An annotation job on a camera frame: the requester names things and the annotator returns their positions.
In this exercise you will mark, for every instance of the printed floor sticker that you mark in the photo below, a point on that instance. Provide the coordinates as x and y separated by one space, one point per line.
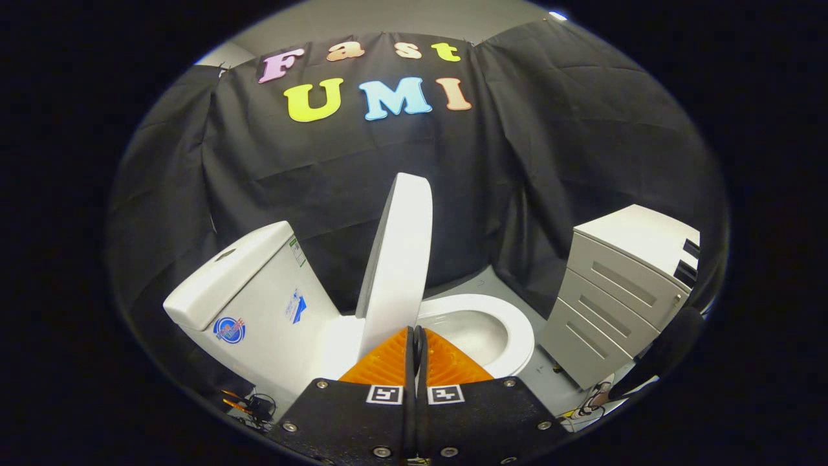
592 404

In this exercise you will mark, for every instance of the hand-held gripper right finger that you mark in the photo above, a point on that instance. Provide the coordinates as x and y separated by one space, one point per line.
479 421

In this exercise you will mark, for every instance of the black backdrop cloth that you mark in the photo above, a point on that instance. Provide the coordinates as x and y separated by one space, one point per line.
517 168

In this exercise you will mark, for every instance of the white ceramic toilet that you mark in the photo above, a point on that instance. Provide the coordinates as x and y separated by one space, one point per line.
259 304

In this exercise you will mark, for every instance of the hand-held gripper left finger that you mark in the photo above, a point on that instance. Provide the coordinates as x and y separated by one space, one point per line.
362 421

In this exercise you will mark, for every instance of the white toilet lid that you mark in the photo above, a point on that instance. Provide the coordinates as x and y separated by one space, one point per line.
398 259

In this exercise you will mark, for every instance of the grey drawer cabinet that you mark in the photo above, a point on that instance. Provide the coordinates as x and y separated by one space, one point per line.
614 291

